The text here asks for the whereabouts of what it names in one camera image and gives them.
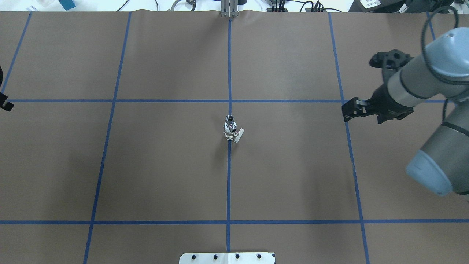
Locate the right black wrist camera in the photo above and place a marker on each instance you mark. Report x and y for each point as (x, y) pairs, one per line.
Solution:
(389, 62)

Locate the white pedestal column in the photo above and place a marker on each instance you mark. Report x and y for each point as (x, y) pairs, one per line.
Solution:
(228, 258)

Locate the chrome pipe fitting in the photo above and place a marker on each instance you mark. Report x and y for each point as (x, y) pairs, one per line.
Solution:
(230, 124)

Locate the white chrome PPR valve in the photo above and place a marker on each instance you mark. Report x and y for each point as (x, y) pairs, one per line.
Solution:
(234, 137)

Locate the blue block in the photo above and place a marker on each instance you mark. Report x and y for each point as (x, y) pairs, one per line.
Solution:
(67, 4)

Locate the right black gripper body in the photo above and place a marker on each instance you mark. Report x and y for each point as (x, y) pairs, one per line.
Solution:
(384, 101)

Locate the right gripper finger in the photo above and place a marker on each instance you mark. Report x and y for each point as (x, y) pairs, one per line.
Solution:
(354, 106)
(348, 115)

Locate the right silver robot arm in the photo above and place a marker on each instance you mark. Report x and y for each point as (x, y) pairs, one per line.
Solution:
(441, 164)

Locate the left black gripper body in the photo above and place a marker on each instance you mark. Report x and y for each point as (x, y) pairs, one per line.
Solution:
(5, 102)

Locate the aluminium frame post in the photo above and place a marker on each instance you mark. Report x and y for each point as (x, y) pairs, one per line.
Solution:
(229, 8)

